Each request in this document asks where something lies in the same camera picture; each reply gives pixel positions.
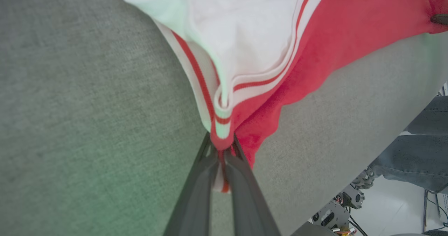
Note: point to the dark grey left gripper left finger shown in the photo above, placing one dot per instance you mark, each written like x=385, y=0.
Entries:
x=196, y=201

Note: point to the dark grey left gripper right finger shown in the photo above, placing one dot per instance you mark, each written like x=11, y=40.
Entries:
x=248, y=201

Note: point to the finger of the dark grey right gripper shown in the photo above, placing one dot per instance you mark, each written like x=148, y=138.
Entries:
x=441, y=19

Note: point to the red and white garment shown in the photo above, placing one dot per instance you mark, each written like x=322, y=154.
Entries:
x=252, y=36

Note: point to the grey fabric sofa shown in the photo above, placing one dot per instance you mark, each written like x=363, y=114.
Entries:
x=87, y=106

